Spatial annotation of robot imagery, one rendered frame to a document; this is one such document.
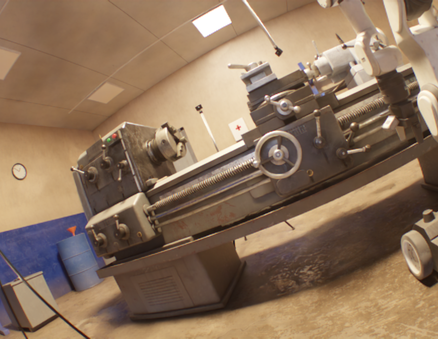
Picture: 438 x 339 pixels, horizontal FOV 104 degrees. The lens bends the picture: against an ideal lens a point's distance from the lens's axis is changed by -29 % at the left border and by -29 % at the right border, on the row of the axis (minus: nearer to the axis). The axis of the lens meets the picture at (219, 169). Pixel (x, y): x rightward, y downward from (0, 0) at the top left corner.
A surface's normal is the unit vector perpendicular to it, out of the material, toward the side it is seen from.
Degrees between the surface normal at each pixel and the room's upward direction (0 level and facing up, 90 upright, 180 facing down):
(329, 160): 90
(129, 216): 90
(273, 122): 90
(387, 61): 101
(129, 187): 90
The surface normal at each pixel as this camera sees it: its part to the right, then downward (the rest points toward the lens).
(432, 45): -0.19, 0.19
